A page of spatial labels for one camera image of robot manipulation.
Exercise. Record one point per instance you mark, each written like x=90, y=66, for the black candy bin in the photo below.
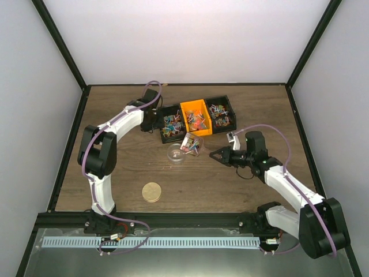
x=174, y=128
x=222, y=115

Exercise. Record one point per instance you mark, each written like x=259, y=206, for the clear round container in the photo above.
x=174, y=154

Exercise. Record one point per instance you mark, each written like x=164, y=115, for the black front mounting rail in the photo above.
x=248, y=222

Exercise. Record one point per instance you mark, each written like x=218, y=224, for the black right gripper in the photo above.
x=227, y=152

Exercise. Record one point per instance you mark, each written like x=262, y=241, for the orange candy bin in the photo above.
x=197, y=118

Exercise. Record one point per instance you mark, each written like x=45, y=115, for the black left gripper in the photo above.
x=159, y=124

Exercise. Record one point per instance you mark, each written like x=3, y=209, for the light blue slotted cable duct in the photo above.
x=155, y=242

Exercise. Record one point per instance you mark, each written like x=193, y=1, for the brown plastic scoop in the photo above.
x=193, y=145

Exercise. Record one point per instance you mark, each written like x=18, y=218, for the gold round lid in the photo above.
x=151, y=192

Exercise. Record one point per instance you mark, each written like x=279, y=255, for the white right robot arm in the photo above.
x=318, y=223

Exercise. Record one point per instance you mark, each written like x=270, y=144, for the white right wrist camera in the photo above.
x=233, y=140

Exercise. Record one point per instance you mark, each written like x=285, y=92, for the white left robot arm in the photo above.
x=97, y=155

